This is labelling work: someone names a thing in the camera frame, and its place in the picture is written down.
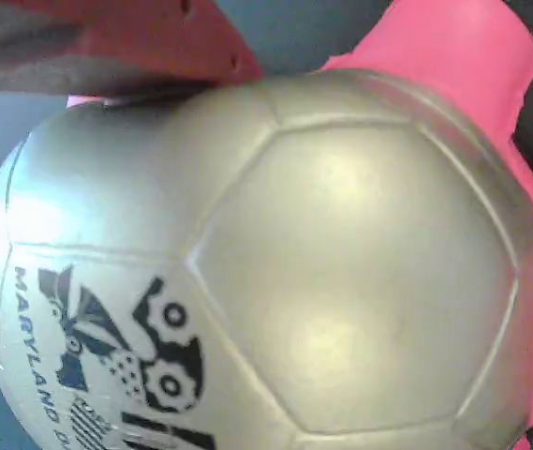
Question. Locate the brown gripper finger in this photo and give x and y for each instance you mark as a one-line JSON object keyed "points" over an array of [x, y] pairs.
{"points": [[144, 47]]}

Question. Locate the red turtle toy grey shell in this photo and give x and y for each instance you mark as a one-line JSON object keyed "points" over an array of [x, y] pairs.
{"points": [[341, 262]]}

